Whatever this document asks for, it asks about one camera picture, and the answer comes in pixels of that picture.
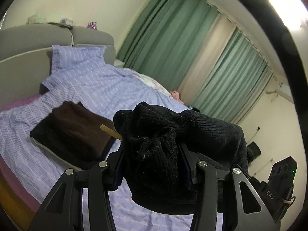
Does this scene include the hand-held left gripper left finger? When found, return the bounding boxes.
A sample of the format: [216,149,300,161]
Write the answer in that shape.
[28,146,126,231]

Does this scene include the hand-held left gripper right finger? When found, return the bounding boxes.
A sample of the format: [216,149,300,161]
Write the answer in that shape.
[179,142,282,231]

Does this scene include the black pants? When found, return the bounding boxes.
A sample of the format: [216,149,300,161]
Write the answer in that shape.
[100,101,249,216]

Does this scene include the brown folded garment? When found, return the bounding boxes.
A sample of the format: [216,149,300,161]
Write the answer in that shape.
[52,101,115,159]

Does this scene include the pink plush toy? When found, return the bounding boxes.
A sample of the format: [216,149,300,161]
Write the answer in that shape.
[170,90,185,104]

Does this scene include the black folded garments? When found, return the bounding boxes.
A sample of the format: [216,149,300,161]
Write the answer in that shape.
[30,101,118,172]

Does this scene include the purple patterned duvet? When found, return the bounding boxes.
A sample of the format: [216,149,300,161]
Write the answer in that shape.
[0,66,224,231]

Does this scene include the white air conditioner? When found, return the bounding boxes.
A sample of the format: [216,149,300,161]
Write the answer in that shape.
[275,83,295,104]

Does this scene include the white floral blanket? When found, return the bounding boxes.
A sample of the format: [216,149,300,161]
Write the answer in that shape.
[124,67,174,97]

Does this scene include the purple striped pillow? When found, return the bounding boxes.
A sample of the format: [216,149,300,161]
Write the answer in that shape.
[51,44,108,75]
[40,71,104,98]

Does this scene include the green curtain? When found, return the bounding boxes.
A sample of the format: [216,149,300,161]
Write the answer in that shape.
[115,0,220,92]
[192,26,275,124]

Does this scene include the beige curtain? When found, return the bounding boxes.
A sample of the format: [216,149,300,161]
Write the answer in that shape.
[177,12,239,101]

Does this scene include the grey upholstered headboard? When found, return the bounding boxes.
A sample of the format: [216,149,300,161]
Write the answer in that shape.
[0,24,117,111]

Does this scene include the tissue pack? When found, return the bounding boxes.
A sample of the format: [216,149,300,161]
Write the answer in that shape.
[26,13,46,25]

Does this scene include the ceiling light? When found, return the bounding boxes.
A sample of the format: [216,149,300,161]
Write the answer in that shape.
[266,0,308,28]

